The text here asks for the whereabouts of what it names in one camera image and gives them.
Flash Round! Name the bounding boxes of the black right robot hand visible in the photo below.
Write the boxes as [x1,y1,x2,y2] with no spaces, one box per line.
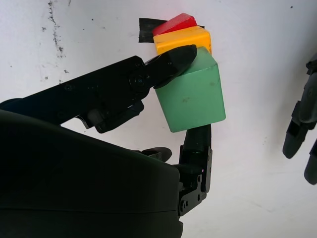
[0,44,213,238]

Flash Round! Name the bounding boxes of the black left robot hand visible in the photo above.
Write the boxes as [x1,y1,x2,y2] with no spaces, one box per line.
[282,53,317,186]

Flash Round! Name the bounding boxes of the green wooden block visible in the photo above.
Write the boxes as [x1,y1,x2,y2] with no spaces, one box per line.
[154,46,226,133]

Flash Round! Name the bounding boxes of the yellow wooden block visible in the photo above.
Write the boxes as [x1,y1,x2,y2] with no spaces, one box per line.
[153,26,213,56]

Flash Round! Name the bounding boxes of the red wooden block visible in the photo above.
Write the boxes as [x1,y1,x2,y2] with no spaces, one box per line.
[152,13,198,37]

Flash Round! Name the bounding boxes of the black tape strip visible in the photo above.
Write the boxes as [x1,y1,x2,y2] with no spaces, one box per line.
[138,17,206,44]

